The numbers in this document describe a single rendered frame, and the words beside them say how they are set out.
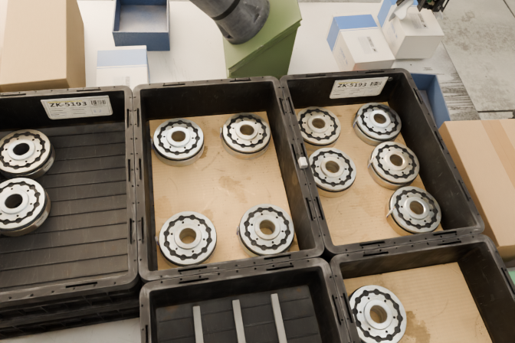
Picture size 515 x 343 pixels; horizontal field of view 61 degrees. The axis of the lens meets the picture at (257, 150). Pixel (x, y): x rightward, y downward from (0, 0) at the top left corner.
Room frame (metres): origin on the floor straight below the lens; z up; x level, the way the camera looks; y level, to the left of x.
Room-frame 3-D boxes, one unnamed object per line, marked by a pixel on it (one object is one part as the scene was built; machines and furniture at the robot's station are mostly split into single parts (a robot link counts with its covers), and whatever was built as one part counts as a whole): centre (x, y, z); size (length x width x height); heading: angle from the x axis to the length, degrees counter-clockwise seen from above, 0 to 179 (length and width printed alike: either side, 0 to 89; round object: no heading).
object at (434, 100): (0.81, -0.39, 0.74); 0.20 x 0.15 x 0.07; 10
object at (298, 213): (0.41, 0.06, 0.87); 0.40 x 0.30 x 0.11; 19
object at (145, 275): (0.41, 0.06, 0.92); 0.40 x 0.30 x 0.02; 19
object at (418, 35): (1.12, -0.38, 0.76); 0.20 x 0.12 x 0.09; 16
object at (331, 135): (0.60, -0.12, 0.86); 0.10 x 0.10 x 0.01
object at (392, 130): (0.64, -0.26, 0.86); 0.10 x 0.10 x 0.01
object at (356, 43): (1.00, -0.23, 0.74); 0.20 x 0.12 x 0.09; 21
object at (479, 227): (0.51, -0.22, 0.92); 0.40 x 0.30 x 0.02; 19
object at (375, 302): (0.21, -0.25, 0.86); 0.05 x 0.05 x 0.01
